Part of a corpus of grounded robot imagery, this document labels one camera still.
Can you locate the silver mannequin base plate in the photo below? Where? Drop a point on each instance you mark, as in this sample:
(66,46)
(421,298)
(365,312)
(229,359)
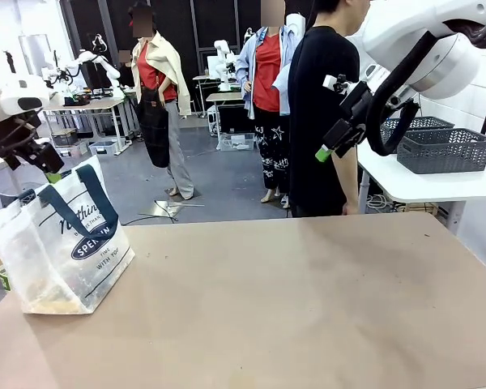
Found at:
(172,208)

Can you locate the tan food item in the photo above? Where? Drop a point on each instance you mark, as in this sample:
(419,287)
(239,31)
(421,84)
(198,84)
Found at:
(52,302)

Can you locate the white robot arm black gripper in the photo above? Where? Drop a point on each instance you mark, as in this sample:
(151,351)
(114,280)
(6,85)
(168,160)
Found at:
(105,65)

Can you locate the small background work table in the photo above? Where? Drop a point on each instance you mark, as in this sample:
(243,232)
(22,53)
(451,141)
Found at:
(227,96)

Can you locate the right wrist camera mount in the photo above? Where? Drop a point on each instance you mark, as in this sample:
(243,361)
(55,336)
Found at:
(356,99)

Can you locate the person's right forearm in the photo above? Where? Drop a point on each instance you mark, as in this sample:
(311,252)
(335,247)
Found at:
(346,178)

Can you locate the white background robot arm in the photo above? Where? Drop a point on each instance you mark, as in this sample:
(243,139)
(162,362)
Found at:
(222,48)

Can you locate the white bag with green print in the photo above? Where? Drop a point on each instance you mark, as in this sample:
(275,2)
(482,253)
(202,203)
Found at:
(3,279)

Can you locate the white storage crate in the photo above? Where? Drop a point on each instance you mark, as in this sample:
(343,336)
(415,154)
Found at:
(103,149)

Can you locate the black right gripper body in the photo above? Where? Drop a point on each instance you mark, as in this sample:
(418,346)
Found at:
(346,135)

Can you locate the person in black shirt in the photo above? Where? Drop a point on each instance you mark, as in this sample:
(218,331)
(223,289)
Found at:
(316,101)

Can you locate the person's right hand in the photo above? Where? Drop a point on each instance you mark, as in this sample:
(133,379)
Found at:
(351,208)

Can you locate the white side table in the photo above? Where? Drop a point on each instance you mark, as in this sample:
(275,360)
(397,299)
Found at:
(429,184)

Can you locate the dark grey plastic basket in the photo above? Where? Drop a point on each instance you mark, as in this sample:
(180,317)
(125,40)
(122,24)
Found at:
(429,122)
(445,152)

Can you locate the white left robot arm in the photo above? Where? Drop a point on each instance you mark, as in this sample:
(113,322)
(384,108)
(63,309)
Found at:
(12,93)

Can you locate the mannequin with blue shirt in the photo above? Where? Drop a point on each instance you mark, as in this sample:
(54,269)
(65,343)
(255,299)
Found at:
(265,81)

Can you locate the translucent white shopping bag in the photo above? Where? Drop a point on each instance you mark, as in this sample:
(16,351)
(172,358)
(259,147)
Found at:
(56,251)

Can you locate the long background workbench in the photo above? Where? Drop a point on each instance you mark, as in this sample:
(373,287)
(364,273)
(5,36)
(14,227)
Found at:
(89,104)

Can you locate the mannequin with cream jacket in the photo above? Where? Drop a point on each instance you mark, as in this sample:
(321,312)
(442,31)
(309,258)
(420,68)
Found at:
(162,81)

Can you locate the clear plastic storage box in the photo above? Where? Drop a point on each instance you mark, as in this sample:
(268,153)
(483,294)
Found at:
(237,142)

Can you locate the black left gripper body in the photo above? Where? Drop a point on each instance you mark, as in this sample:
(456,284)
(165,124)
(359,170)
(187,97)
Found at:
(44,156)

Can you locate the person in dark clothes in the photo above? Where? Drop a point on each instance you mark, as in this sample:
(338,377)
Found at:
(126,73)

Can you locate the grey storage crate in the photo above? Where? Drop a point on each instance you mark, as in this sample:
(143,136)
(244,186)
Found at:
(69,146)

